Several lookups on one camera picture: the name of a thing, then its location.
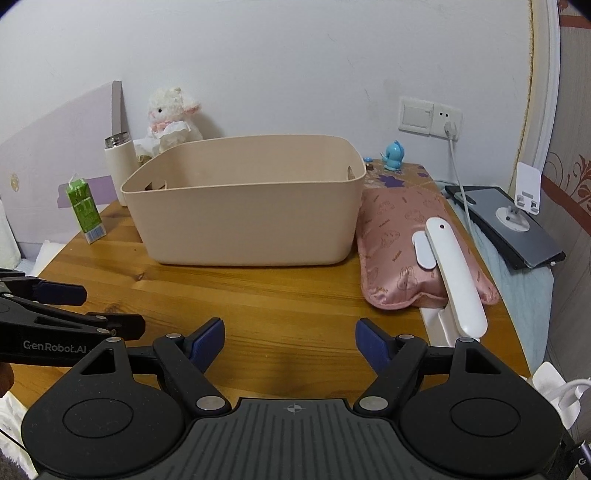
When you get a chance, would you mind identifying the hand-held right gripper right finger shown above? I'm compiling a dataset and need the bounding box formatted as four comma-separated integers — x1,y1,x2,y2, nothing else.
355,318,511,411

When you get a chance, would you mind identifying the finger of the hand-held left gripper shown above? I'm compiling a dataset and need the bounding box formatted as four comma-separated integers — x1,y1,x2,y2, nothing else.
0,299,147,342
0,268,88,306

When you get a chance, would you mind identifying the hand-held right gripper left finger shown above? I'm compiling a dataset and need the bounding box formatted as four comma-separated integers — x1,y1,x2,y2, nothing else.
69,318,232,412

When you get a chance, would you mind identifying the beige plastic storage bin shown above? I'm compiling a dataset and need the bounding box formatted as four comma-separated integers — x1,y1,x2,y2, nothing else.
121,134,368,267

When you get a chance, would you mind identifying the white cloth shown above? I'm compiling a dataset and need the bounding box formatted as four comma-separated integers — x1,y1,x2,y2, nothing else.
0,199,22,263

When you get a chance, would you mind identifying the green drink carton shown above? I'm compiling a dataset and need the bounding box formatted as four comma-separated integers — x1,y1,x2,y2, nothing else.
66,173,106,244

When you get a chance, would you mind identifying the pink hot water bag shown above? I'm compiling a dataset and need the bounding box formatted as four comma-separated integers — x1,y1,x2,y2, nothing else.
358,187,502,310

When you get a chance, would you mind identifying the white folding desk lamp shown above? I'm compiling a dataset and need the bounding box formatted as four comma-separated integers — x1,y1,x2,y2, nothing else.
412,217,489,348

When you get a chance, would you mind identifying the white thermos bottle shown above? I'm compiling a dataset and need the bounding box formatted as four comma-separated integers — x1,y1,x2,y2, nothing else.
104,131,138,207

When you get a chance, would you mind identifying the pale purple board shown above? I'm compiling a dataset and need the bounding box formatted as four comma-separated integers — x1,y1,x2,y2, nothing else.
0,80,125,245

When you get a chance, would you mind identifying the light blue blanket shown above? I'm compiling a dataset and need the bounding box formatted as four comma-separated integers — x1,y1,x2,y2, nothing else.
450,203,555,370

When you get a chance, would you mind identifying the tissue pack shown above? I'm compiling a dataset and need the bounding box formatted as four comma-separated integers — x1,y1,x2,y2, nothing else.
133,137,162,164

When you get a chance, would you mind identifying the purple flower print cloth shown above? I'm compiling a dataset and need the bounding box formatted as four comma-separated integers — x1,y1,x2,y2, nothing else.
362,159,435,191

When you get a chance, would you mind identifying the dark grey tablet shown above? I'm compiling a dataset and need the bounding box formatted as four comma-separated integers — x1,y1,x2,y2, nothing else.
444,185,566,271

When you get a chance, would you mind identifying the blue toy figurine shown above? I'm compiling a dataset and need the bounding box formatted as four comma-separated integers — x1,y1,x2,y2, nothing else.
379,141,407,172

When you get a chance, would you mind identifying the white plush lamb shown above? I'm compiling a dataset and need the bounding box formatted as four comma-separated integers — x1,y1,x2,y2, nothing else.
147,87,204,153

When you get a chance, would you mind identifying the white phone holder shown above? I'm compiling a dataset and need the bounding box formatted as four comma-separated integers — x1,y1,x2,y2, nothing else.
495,161,542,232

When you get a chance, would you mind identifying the white charger with cable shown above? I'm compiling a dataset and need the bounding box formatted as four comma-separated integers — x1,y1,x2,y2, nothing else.
531,362,591,428

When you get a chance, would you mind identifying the white plug with cable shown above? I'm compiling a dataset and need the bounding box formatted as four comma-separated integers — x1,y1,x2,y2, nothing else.
441,120,476,232

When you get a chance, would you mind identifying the white wall switch socket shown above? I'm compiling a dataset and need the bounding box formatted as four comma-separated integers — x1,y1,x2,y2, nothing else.
398,96,464,139

